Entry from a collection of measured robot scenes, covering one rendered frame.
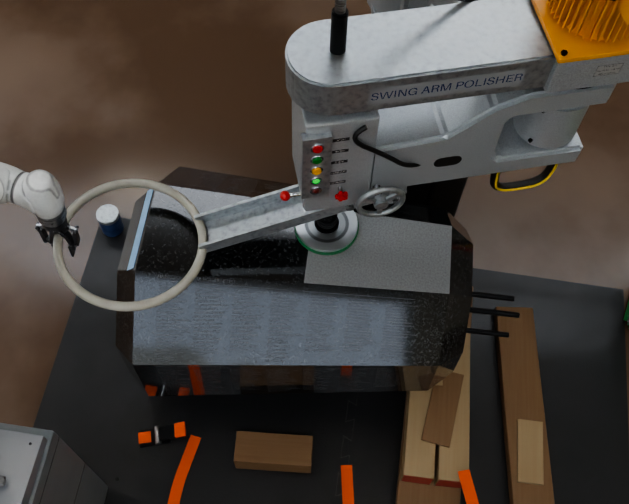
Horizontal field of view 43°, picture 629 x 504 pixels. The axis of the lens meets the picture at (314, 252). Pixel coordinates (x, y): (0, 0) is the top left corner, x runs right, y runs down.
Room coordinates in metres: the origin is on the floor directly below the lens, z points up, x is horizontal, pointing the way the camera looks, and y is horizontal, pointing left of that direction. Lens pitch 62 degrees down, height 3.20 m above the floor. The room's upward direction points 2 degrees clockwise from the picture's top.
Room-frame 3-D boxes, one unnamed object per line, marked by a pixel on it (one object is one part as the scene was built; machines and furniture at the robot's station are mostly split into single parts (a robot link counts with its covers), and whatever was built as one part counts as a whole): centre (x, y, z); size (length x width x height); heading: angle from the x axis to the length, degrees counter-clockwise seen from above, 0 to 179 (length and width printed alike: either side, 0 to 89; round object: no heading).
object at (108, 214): (1.80, 0.93, 0.08); 0.10 x 0.10 x 0.13
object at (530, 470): (0.82, -0.88, 0.08); 0.25 x 0.10 x 0.01; 175
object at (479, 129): (1.44, -0.43, 1.33); 0.74 x 0.23 x 0.49; 102
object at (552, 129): (1.51, -0.68, 1.37); 0.19 x 0.19 x 0.20
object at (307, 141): (1.24, 0.00, 1.39); 0.08 x 0.03 x 0.28; 102
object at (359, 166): (1.38, -0.12, 1.34); 0.36 x 0.22 x 0.45; 102
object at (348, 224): (1.37, -0.04, 0.87); 0.21 x 0.21 x 0.01
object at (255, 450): (0.78, 0.13, 0.07); 0.30 x 0.12 x 0.12; 88
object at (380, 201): (1.28, -0.18, 1.22); 0.15 x 0.10 x 0.15; 102
